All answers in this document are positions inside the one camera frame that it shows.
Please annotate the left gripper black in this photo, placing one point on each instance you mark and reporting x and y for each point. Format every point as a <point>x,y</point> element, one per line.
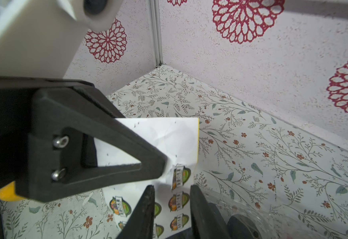
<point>61,156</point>

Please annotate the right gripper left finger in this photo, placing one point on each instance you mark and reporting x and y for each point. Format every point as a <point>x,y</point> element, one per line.
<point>140,225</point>

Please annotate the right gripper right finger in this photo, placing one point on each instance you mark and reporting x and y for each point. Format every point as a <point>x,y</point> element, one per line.
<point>207,221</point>

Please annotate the white sticker label sheet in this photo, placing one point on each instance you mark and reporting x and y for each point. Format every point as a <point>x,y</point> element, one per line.
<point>177,138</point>

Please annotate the blackberry clamshell box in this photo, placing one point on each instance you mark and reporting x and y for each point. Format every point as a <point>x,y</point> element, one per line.
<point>244,222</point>

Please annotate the yellow red plush toy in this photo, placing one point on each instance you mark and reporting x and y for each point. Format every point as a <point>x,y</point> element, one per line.
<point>8,193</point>

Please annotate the floral table mat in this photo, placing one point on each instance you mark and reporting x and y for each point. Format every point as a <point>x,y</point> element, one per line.
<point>247,159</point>

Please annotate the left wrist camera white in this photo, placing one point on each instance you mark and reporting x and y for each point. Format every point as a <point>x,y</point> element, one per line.
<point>40,38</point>

